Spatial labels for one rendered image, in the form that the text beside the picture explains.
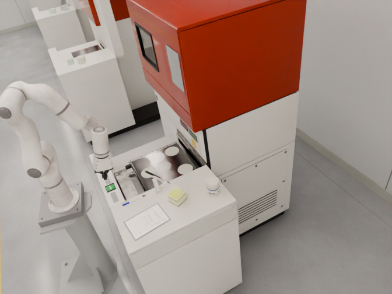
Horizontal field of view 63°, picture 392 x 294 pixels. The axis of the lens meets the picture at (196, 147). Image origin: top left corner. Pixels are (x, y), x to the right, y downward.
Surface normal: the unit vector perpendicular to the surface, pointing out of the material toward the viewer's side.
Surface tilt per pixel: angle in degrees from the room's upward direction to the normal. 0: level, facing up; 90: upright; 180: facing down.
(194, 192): 0
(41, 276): 0
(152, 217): 0
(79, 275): 90
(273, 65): 90
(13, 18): 90
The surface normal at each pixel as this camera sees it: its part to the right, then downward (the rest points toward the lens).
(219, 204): -0.12, -0.77
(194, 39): 0.45, 0.52
